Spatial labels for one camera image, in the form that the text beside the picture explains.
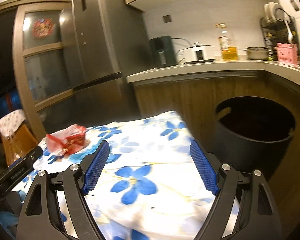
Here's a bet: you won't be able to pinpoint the red white snack wrapper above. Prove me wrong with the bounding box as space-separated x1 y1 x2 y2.
46 124 87 156

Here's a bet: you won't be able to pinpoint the black round trash bin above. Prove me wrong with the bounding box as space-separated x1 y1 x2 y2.
213 96 296 180

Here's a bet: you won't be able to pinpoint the wooden chair with cloth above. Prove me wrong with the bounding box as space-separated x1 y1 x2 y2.
0 109 38 166

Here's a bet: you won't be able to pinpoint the wooden glass panel door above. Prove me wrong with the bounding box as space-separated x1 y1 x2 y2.
13 2 74 140

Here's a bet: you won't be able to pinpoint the blue floral white tablecloth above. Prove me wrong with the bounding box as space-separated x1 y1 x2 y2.
14 111 214 239

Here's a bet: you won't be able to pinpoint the wooden lower cabinet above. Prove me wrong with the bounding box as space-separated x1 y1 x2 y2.
134 70 300 236

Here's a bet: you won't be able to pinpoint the red door decoration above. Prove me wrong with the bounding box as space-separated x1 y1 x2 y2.
32 18 55 38

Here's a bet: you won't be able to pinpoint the dark grey refrigerator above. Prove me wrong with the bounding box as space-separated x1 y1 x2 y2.
60 0 153 126

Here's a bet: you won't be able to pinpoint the stainless steel bowl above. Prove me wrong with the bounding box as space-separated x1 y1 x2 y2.
245 47 269 61

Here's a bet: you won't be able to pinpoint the pink utensil basket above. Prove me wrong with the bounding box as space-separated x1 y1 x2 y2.
276 43 298 65

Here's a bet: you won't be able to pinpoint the cooking oil bottle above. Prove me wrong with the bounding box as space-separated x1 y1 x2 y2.
216 23 238 61

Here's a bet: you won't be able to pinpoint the white rice cooker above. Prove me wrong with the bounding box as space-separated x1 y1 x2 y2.
181 45 215 64

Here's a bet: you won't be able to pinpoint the white ladle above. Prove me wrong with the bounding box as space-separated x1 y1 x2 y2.
284 19 293 44

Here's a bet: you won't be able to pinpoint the black dish rack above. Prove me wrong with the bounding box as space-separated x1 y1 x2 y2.
259 9 300 61

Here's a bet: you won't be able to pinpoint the black air fryer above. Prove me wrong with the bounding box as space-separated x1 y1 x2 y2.
149 36 177 68

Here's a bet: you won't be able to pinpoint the white plates in rack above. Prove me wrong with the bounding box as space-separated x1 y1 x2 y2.
263 2 285 23

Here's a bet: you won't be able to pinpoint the dark wall socket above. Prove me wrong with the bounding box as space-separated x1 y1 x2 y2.
162 15 172 23

